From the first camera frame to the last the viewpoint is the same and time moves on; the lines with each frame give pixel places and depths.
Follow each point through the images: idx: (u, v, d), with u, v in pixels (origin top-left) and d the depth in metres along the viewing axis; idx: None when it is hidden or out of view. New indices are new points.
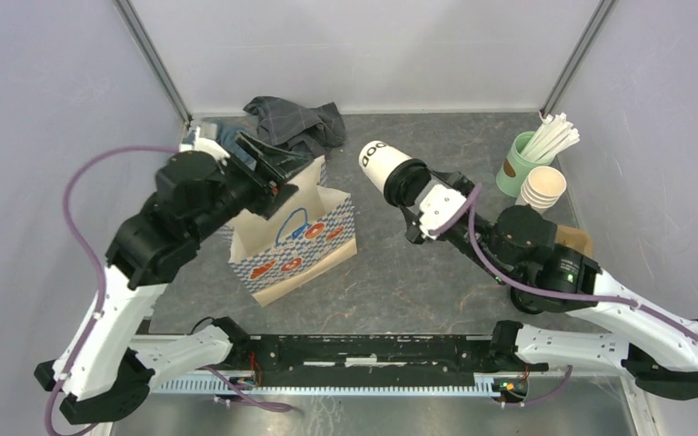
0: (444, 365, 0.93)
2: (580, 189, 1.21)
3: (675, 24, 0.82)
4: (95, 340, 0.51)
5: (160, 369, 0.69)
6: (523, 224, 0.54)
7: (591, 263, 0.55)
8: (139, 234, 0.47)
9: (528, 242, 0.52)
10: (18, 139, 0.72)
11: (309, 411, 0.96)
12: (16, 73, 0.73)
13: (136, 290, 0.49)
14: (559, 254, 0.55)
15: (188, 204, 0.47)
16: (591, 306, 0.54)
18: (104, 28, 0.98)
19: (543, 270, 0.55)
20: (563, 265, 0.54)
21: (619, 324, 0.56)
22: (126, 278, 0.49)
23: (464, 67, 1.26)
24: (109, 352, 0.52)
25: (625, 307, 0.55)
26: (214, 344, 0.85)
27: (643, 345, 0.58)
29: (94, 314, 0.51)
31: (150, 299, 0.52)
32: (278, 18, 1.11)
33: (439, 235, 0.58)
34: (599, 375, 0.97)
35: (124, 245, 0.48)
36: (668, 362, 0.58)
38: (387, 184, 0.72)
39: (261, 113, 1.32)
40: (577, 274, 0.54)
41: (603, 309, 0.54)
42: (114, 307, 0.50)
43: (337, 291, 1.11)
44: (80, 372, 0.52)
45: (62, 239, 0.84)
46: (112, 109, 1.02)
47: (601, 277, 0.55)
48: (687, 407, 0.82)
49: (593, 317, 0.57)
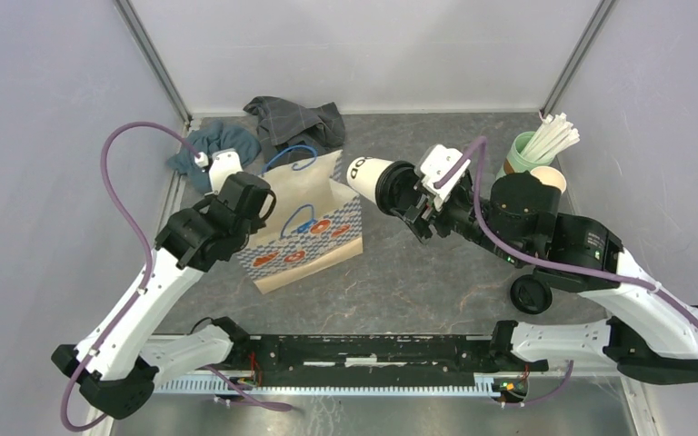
0: (445, 366, 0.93)
2: (579, 189, 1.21)
3: (675, 24, 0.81)
4: (133, 314, 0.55)
5: (163, 368, 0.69)
6: (525, 194, 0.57)
7: (615, 241, 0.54)
8: (192, 225, 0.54)
9: (526, 211, 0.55)
10: (18, 134, 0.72)
11: (309, 411, 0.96)
12: (16, 70, 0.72)
13: (184, 270, 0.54)
14: (585, 228, 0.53)
15: (245, 206, 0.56)
16: (613, 286, 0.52)
18: (104, 27, 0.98)
19: (566, 244, 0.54)
20: (591, 241, 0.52)
21: (633, 309, 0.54)
22: (174, 258, 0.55)
23: (464, 67, 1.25)
24: (141, 332, 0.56)
25: (643, 291, 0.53)
26: (215, 344, 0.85)
27: (647, 333, 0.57)
29: (137, 290, 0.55)
31: (189, 281, 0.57)
32: (278, 18, 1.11)
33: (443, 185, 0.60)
34: (599, 375, 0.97)
35: (176, 232, 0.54)
36: (662, 349, 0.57)
38: (379, 184, 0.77)
39: (261, 113, 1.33)
40: (603, 252, 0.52)
41: (624, 290, 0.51)
42: (158, 284, 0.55)
43: (338, 291, 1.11)
44: (110, 350, 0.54)
45: (64, 238, 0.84)
46: (112, 108, 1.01)
47: (625, 256, 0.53)
48: (688, 407, 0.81)
49: (609, 299, 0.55)
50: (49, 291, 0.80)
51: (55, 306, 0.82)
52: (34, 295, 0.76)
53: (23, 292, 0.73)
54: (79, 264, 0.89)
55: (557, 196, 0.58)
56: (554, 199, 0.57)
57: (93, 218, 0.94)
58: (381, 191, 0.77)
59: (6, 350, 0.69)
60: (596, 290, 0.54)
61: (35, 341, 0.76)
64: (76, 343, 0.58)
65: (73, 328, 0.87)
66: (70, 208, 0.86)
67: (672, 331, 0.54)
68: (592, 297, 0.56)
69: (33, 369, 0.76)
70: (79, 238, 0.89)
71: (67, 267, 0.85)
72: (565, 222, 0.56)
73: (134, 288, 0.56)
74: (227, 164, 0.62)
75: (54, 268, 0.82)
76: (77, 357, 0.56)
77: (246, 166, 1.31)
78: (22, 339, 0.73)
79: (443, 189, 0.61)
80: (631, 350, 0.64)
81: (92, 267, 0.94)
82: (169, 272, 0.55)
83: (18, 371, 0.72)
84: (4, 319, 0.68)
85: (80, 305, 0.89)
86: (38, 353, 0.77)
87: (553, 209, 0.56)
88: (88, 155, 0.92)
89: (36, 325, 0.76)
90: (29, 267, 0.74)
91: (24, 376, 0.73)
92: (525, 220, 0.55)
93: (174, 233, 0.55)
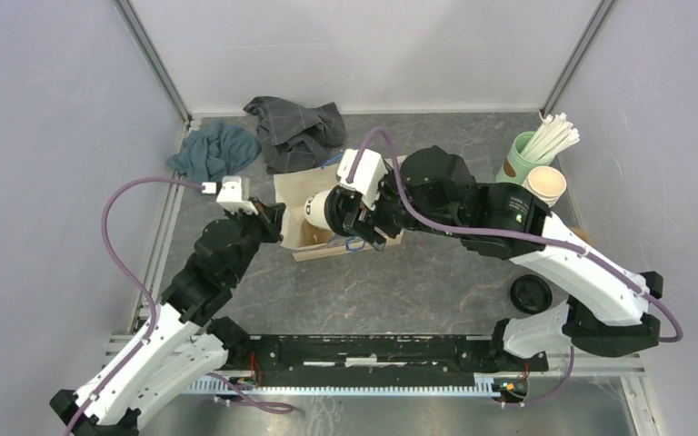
0: (444, 366, 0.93)
2: (579, 189, 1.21)
3: (676, 24, 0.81)
4: (135, 361, 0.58)
5: (145, 409, 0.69)
6: (433, 165, 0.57)
7: (541, 206, 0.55)
8: (196, 283, 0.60)
9: (426, 179, 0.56)
10: (18, 134, 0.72)
11: (309, 411, 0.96)
12: (15, 69, 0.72)
13: (186, 323, 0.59)
14: (509, 193, 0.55)
15: (222, 263, 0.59)
16: (536, 250, 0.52)
18: (104, 26, 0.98)
19: (491, 211, 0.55)
20: (511, 204, 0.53)
21: (565, 273, 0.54)
22: (177, 313, 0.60)
23: (465, 68, 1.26)
24: (138, 380, 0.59)
25: (573, 252, 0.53)
26: (207, 358, 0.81)
27: (586, 298, 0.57)
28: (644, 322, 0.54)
29: (141, 340, 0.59)
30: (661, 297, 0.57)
31: (190, 331, 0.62)
32: (278, 18, 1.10)
33: (350, 180, 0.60)
34: (599, 375, 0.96)
35: (181, 288, 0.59)
36: (606, 317, 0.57)
38: (328, 212, 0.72)
39: (261, 113, 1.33)
40: (527, 216, 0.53)
41: (549, 252, 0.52)
42: (161, 336, 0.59)
43: (338, 291, 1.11)
44: (109, 395, 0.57)
45: (64, 237, 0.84)
46: (112, 108, 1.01)
47: (550, 220, 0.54)
48: (689, 407, 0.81)
49: (538, 262, 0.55)
50: (48, 291, 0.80)
51: (55, 307, 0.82)
52: (34, 295, 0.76)
53: (23, 292, 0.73)
54: (79, 263, 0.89)
55: (461, 165, 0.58)
56: (459, 167, 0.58)
57: (93, 218, 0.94)
58: (330, 215, 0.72)
59: (4, 349, 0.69)
60: (524, 254, 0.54)
61: (34, 341, 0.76)
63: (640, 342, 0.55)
64: (75, 389, 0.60)
65: (72, 328, 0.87)
66: (69, 208, 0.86)
67: (608, 296, 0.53)
68: (523, 262, 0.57)
69: (33, 369, 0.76)
70: (79, 238, 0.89)
71: (67, 266, 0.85)
72: (490, 191, 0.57)
73: (139, 338, 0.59)
74: (230, 195, 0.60)
75: (54, 267, 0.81)
76: (75, 402, 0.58)
77: (246, 166, 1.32)
78: (21, 339, 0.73)
79: (356, 182, 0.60)
80: (578, 322, 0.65)
81: (92, 267, 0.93)
82: (171, 325, 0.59)
83: (18, 371, 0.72)
84: (2, 318, 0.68)
85: (80, 304, 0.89)
86: (37, 354, 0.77)
87: (457, 176, 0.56)
88: (87, 155, 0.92)
89: (36, 324, 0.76)
90: (29, 267, 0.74)
91: (23, 377, 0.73)
92: (428, 186, 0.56)
93: (179, 289, 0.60)
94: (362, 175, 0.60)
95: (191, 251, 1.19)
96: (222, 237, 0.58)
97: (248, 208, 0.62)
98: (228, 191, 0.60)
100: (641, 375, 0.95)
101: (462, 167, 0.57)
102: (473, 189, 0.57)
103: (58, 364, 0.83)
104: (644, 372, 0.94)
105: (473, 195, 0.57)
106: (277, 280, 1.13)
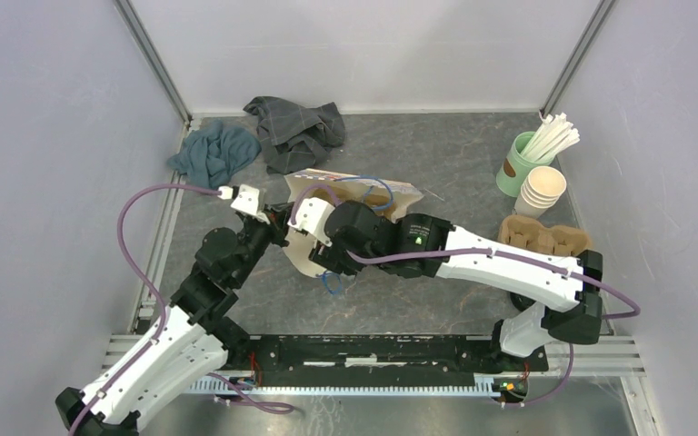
0: (444, 366, 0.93)
2: (579, 189, 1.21)
3: (677, 24, 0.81)
4: (143, 361, 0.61)
5: (143, 411, 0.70)
6: (342, 213, 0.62)
7: (442, 223, 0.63)
8: (204, 289, 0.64)
9: (337, 229, 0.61)
10: (18, 134, 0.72)
11: (309, 411, 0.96)
12: (15, 70, 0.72)
13: (194, 325, 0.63)
14: (413, 221, 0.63)
15: (223, 271, 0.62)
16: (444, 262, 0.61)
18: (104, 27, 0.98)
19: (401, 240, 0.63)
20: (413, 231, 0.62)
21: (487, 275, 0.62)
22: (187, 315, 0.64)
23: (464, 68, 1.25)
24: (145, 379, 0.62)
25: (483, 256, 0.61)
26: (206, 359, 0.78)
27: (523, 292, 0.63)
28: (581, 301, 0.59)
29: (151, 340, 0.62)
30: (596, 272, 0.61)
31: (194, 336, 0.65)
32: (278, 18, 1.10)
33: (293, 221, 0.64)
34: (599, 375, 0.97)
35: (189, 293, 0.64)
36: (553, 303, 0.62)
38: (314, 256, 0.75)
39: (261, 113, 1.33)
40: (428, 236, 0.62)
41: (455, 262, 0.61)
42: (169, 337, 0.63)
43: (338, 291, 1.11)
44: (116, 392, 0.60)
45: (64, 237, 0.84)
46: (112, 108, 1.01)
47: (453, 233, 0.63)
48: (689, 407, 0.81)
49: (460, 273, 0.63)
50: (48, 291, 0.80)
51: (55, 306, 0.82)
52: (34, 295, 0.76)
53: (22, 292, 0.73)
54: (79, 262, 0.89)
55: (367, 208, 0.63)
56: (366, 210, 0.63)
57: (93, 218, 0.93)
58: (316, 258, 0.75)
59: (5, 348, 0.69)
60: (441, 269, 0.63)
61: (34, 340, 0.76)
63: (590, 319, 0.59)
64: (82, 387, 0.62)
65: (72, 327, 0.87)
66: (68, 206, 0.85)
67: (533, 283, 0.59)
68: (455, 275, 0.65)
69: (33, 369, 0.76)
70: (79, 237, 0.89)
71: (67, 266, 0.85)
72: (402, 223, 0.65)
73: (148, 339, 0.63)
74: (245, 206, 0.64)
75: (54, 266, 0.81)
76: (83, 400, 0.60)
77: (246, 166, 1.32)
78: (22, 338, 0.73)
79: (301, 223, 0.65)
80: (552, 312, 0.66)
81: (92, 267, 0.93)
82: (180, 326, 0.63)
83: (18, 371, 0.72)
84: (1, 317, 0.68)
85: (80, 304, 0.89)
86: (37, 354, 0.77)
87: (361, 221, 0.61)
88: (87, 154, 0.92)
89: (36, 324, 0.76)
90: (28, 266, 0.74)
91: (24, 376, 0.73)
92: (341, 235, 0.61)
93: (187, 293, 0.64)
94: (306, 214, 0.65)
95: (191, 251, 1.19)
96: (218, 250, 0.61)
97: (260, 218, 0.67)
98: (238, 202, 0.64)
100: (641, 375, 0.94)
101: (367, 213, 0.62)
102: (383, 223, 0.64)
103: (59, 364, 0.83)
104: (644, 372, 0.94)
105: (386, 229, 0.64)
106: (277, 280, 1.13)
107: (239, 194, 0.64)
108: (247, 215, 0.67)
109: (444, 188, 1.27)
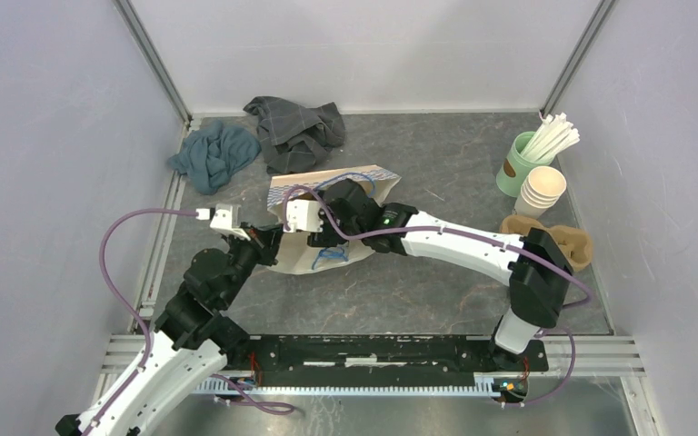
0: (444, 366, 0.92)
2: (579, 188, 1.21)
3: (677, 24, 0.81)
4: (132, 389, 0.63)
5: (144, 427, 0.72)
6: (338, 187, 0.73)
7: (410, 208, 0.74)
8: (188, 310, 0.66)
9: (334, 198, 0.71)
10: (17, 134, 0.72)
11: (309, 411, 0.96)
12: (15, 70, 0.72)
13: (178, 350, 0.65)
14: (391, 207, 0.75)
15: (209, 290, 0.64)
16: (402, 237, 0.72)
18: (104, 27, 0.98)
19: (376, 219, 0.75)
20: (387, 213, 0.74)
21: (438, 249, 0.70)
22: (170, 340, 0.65)
23: (463, 68, 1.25)
24: (136, 404, 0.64)
25: (434, 232, 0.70)
26: (205, 365, 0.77)
27: (473, 265, 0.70)
28: (515, 270, 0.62)
29: (137, 367, 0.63)
30: (539, 247, 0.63)
31: (182, 356, 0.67)
32: (278, 18, 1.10)
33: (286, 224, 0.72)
34: (599, 375, 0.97)
35: (174, 314, 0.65)
36: (497, 276, 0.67)
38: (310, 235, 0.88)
39: (261, 113, 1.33)
40: (396, 219, 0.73)
41: (411, 238, 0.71)
42: (155, 362, 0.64)
43: (338, 291, 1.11)
44: (109, 421, 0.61)
45: (64, 236, 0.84)
46: (112, 108, 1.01)
47: (416, 216, 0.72)
48: (690, 407, 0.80)
49: (422, 250, 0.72)
50: (47, 291, 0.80)
51: (55, 305, 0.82)
52: (34, 295, 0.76)
53: (21, 292, 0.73)
54: (80, 262, 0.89)
55: (361, 188, 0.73)
56: (358, 191, 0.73)
57: (93, 218, 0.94)
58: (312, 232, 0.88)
59: (5, 348, 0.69)
60: (406, 246, 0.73)
61: (34, 340, 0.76)
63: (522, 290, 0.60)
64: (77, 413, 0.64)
65: (72, 327, 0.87)
66: (68, 206, 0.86)
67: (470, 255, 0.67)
68: (423, 253, 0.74)
69: (33, 369, 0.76)
70: (79, 237, 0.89)
71: (68, 266, 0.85)
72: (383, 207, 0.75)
73: (135, 365, 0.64)
74: (222, 222, 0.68)
75: (54, 266, 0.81)
76: (79, 426, 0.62)
77: (246, 166, 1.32)
78: (22, 339, 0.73)
79: (294, 223, 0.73)
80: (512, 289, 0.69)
81: (92, 268, 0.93)
82: (164, 352, 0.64)
83: (19, 371, 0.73)
84: (0, 317, 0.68)
85: (81, 303, 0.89)
86: (37, 353, 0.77)
87: (353, 198, 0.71)
88: (86, 154, 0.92)
89: (35, 325, 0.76)
90: (28, 266, 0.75)
91: (24, 376, 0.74)
92: (334, 204, 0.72)
93: (172, 316, 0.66)
94: (294, 216, 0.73)
95: (191, 250, 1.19)
96: (206, 270, 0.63)
97: (240, 233, 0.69)
98: (224, 213, 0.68)
100: (641, 375, 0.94)
101: (358, 193, 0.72)
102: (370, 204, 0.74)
103: (59, 364, 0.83)
104: (644, 372, 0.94)
105: (373, 210, 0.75)
106: (277, 280, 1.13)
107: (220, 211, 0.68)
108: (231, 234, 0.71)
109: (445, 188, 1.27)
